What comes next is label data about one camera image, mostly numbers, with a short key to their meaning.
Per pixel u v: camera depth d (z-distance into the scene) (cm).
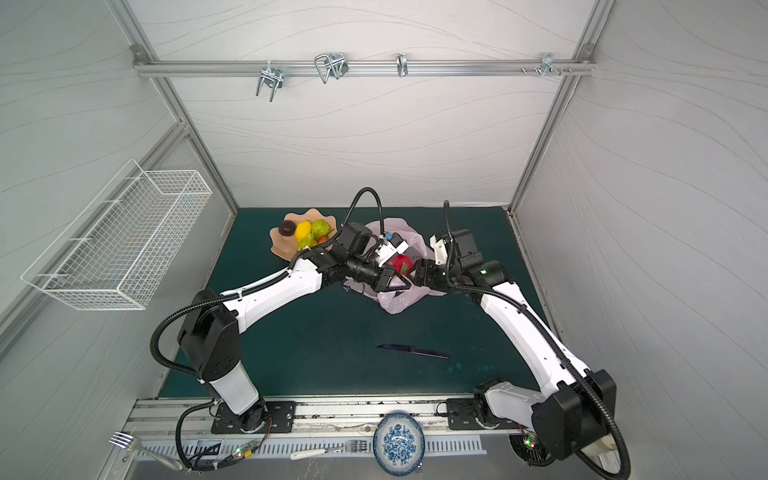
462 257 58
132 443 69
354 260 68
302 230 107
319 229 107
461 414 73
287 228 106
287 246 107
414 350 84
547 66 77
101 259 65
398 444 69
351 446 69
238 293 48
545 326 45
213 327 44
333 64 77
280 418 74
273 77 80
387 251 72
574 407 38
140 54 76
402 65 78
